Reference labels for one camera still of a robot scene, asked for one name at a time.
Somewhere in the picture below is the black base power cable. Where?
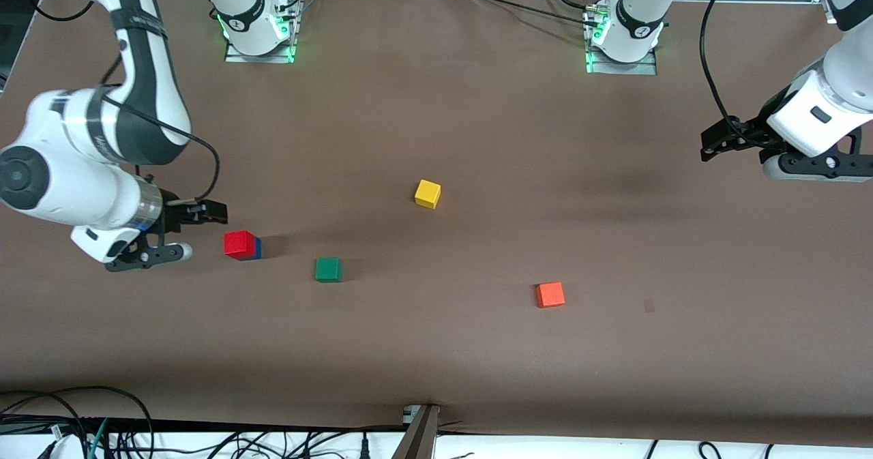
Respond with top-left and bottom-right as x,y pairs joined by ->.
467,0 -> 602,25

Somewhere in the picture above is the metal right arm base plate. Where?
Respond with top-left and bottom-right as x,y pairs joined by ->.
224,0 -> 302,64

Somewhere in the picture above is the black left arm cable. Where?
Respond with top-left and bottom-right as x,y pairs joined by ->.
700,0 -> 745,147

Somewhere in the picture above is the orange cube block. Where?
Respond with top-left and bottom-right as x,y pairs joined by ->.
535,282 -> 566,308

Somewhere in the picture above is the metal camera mount bar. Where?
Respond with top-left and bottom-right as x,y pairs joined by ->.
391,404 -> 441,459

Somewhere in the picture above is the black looped cable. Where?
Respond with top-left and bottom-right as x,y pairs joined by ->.
0,385 -> 155,459

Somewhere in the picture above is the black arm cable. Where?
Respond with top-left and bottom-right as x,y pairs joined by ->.
700,0 -> 745,147
27,0 -> 221,205

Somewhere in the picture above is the teal cable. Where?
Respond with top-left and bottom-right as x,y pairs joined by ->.
83,418 -> 110,459

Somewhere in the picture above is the red cube block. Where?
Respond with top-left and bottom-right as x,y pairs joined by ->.
224,230 -> 257,261

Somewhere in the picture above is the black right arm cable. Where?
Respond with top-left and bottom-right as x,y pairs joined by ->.
27,0 -> 221,205

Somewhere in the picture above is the yellow cube block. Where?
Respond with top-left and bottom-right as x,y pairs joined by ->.
415,179 -> 442,209

